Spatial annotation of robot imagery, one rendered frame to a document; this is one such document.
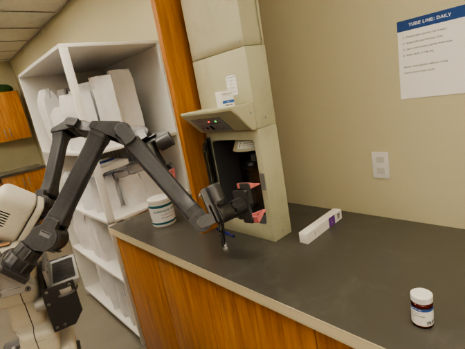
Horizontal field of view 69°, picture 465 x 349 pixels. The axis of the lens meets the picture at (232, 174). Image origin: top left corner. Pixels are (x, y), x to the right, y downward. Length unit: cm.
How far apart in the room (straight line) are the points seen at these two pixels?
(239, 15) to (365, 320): 103
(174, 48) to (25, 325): 118
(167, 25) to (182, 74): 20
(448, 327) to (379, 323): 15
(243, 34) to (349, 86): 52
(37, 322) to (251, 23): 130
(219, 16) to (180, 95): 37
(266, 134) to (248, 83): 21
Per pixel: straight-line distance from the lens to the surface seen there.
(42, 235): 112
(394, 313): 103
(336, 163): 164
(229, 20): 134
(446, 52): 140
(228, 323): 143
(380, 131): 151
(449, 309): 107
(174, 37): 156
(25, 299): 139
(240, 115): 123
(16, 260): 115
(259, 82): 131
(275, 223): 140
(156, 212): 182
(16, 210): 127
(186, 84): 155
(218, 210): 106
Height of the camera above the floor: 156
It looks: 14 degrees down
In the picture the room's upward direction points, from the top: 10 degrees counter-clockwise
